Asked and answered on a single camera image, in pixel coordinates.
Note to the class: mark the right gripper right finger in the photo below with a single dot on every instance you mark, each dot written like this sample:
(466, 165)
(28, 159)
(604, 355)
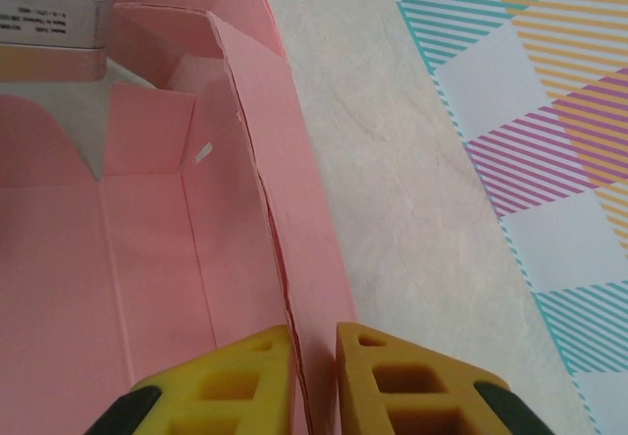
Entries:
(417, 396)

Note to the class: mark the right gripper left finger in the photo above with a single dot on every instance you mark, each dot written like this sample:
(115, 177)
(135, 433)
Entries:
(221, 396)

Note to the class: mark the pink paper box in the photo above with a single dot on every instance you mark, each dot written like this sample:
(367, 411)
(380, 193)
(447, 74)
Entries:
(147, 258)

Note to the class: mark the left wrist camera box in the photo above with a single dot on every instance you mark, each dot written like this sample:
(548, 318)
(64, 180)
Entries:
(49, 17)

